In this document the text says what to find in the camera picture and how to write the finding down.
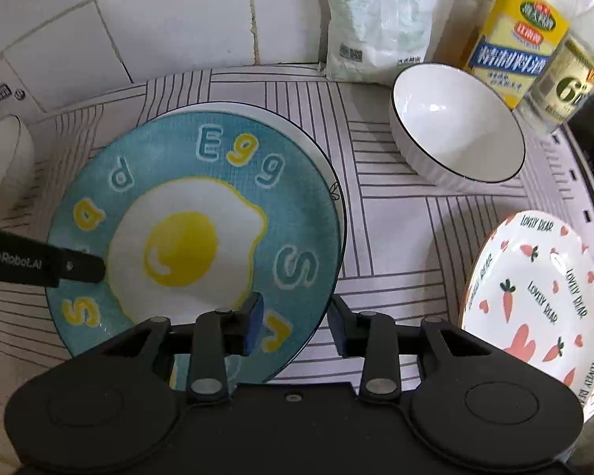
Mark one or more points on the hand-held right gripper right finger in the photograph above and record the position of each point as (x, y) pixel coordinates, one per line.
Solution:
(337, 329)

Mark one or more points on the wall sticker label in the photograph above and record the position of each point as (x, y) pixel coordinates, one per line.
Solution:
(2, 93)

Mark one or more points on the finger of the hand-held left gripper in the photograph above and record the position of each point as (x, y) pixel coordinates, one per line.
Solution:
(81, 268)

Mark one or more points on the clear glass bottle yellow cap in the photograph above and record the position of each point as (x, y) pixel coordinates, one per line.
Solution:
(569, 74)

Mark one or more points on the striped tablecloth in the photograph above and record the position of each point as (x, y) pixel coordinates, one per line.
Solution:
(391, 237)

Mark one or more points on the white carrot print plate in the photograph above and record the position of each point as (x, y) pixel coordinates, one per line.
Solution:
(529, 307)

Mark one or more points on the white bowl black rim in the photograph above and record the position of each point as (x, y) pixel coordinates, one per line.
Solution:
(5, 168)
(455, 123)

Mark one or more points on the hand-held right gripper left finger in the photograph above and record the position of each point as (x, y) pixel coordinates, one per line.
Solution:
(251, 326)

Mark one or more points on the blue fried egg plate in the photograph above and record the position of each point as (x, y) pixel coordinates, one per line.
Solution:
(193, 237)

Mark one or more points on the white powder bag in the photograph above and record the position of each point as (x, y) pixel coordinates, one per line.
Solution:
(376, 24)

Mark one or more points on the white plate dark rim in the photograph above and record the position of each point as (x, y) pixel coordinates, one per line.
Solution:
(322, 161)

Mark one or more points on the yellow label bottle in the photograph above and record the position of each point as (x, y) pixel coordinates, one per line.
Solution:
(515, 54)

